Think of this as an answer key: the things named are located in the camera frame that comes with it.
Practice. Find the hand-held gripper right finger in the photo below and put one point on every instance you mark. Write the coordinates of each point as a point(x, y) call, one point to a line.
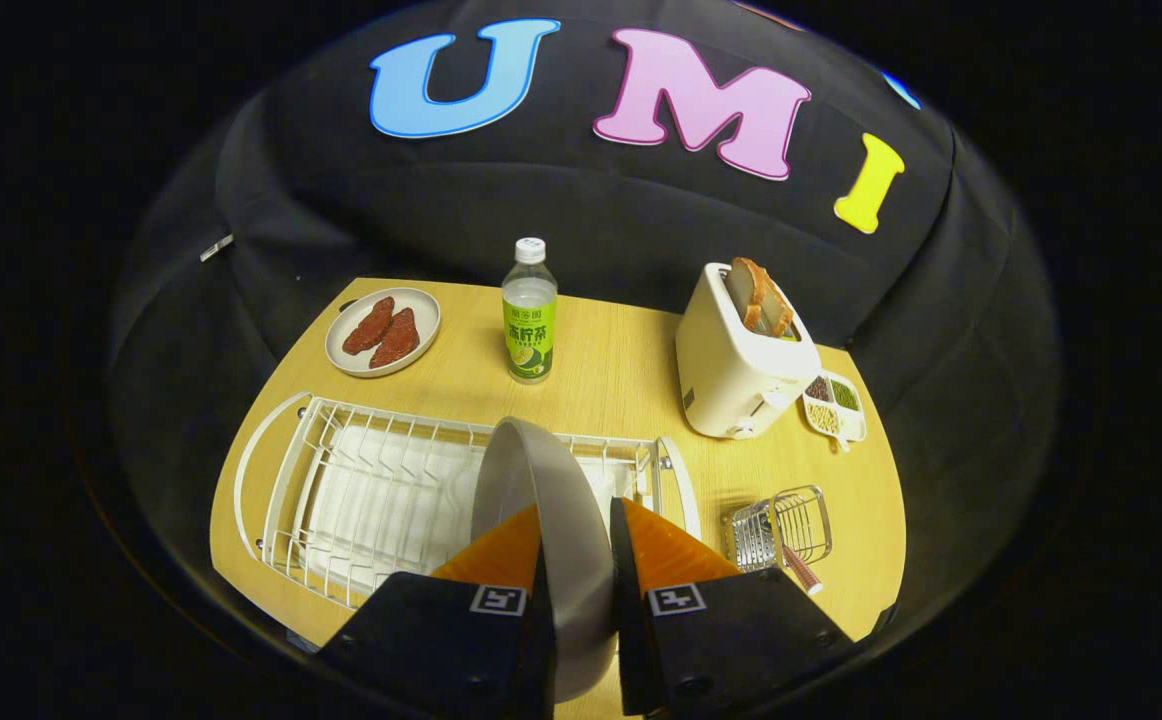
point(721, 640)

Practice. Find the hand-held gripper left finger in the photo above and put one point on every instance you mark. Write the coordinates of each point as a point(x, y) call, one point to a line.
point(441, 640)

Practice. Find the beige round plate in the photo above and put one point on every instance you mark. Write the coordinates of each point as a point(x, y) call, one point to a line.
point(571, 520)

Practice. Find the white divided dish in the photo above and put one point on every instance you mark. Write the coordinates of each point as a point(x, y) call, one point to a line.
point(851, 425)

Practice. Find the small beige plate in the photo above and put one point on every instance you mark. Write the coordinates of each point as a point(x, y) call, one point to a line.
point(426, 310)

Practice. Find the pile of pale soybeans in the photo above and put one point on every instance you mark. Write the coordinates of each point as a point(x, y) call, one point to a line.
point(822, 417)

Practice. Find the white toaster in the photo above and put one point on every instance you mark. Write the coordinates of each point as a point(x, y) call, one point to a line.
point(731, 380)

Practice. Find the pile of dark red beans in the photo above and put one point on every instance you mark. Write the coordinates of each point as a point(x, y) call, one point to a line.
point(819, 389)

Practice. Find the pile of green beans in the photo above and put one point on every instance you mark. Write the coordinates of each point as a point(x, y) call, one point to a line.
point(845, 395)

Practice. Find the red sausage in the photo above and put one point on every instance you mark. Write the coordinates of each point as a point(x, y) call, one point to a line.
point(396, 340)
point(369, 326)

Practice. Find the toast slice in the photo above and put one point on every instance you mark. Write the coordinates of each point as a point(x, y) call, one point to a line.
point(781, 318)
point(749, 290)

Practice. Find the green label drink bottle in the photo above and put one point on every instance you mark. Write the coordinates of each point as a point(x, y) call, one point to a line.
point(529, 320)

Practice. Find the black backdrop cloth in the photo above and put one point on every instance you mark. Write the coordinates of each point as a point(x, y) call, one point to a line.
point(641, 210)

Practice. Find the small white clip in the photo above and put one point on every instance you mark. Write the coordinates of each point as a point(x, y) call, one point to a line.
point(217, 248)

